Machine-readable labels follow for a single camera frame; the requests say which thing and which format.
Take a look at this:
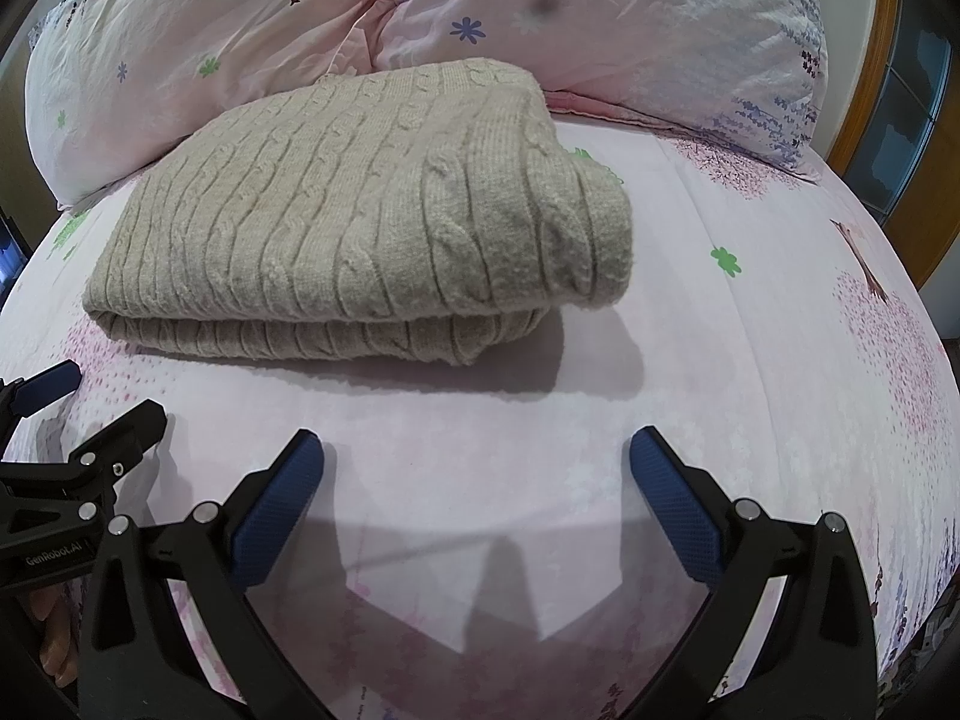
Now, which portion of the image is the pink floral pillow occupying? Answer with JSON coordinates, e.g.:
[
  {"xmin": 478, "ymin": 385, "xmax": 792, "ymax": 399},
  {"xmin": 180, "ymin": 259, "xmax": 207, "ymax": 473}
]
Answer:
[
  {"xmin": 22, "ymin": 0, "xmax": 392, "ymax": 211},
  {"xmin": 371, "ymin": 0, "xmax": 830, "ymax": 182}
]

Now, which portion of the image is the wooden framed glass door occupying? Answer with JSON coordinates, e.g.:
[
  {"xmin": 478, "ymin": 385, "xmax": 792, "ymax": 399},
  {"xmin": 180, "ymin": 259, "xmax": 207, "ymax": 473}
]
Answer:
[{"xmin": 825, "ymin": 0, "xmax": 960, "ymax": 293}]

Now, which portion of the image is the beige cable knit sweater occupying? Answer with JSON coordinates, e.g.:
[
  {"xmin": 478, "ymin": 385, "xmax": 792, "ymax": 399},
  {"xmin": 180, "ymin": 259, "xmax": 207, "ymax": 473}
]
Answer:
[{"xmin": 82, "ymin": 56, "xmax": 635, "ymax": 368}]

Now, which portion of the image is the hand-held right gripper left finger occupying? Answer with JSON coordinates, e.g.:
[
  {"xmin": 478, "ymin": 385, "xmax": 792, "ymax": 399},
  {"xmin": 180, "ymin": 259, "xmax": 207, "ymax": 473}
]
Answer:
[{"xmin": 77, "ymin": 429, "xmax": 332, "ymax": 720}]

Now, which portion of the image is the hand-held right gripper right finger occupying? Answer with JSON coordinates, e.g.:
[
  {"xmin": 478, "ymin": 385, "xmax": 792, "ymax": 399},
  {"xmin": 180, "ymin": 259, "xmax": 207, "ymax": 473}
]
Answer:
[{"xmin": 628, "ymin": 425, "xmax": 880, "ymax": 720}]

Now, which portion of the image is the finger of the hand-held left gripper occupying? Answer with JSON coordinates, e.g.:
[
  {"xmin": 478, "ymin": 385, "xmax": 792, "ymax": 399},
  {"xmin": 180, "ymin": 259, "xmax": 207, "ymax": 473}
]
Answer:
[
  {"xmin": 0, "ymin": 399, "xmax": 168, "ymax": 512},
  {"xmin": 0, "ymin": 360, "xmax": 82, "ymax": 422}
]

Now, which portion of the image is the person's left hand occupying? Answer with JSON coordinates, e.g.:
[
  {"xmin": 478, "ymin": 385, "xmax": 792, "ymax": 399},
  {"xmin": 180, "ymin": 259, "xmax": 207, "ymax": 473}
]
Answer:
[{"xmin": 28, "ymin": 586, "xmax": 82, "ymax": 688}]

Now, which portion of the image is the dark blue object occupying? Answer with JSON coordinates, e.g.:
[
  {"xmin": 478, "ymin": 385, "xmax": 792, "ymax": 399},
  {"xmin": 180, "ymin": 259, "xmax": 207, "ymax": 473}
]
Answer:
[{"xmin": 0, "ymin": 214, "xmax": 25, "ymax": 297}]

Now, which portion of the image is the pink floral bed sheet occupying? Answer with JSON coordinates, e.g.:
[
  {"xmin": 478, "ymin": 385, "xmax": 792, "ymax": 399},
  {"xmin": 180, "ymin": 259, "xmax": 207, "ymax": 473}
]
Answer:
[{"xmin": 0, "ymin": 90, "xmax": 960, "ymax": 720}]

